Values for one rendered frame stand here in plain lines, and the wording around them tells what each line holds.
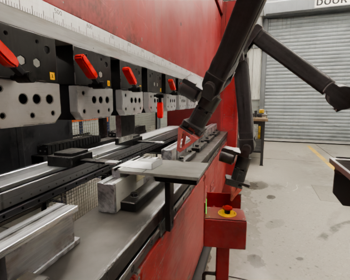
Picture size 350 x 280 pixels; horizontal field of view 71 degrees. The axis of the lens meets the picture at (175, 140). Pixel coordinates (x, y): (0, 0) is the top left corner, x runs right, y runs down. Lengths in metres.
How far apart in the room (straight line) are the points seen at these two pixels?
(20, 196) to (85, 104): 0.39
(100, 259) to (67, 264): 0.07
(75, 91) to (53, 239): 0.33
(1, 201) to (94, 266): 0.36
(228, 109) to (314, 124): 5.57
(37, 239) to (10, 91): 0.29
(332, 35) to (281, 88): 1.84
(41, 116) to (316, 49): 8.12
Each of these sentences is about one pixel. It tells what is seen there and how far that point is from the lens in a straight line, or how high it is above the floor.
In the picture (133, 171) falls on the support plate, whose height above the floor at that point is 1.00.
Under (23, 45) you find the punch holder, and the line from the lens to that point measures 0.52.
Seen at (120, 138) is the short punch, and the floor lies 1.10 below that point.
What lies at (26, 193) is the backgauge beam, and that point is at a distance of 0.90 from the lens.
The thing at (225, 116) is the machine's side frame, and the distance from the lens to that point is 2.94.
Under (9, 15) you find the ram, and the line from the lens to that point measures 0.52.
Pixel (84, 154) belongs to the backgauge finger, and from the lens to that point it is 0.99.
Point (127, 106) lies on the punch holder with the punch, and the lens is 0.80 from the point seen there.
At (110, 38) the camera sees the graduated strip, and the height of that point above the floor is 1.39.
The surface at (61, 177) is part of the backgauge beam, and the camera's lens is 0.99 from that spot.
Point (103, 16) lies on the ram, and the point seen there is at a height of 1.43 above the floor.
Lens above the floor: 1.22
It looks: 9 degrees down
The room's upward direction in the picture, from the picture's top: straight up
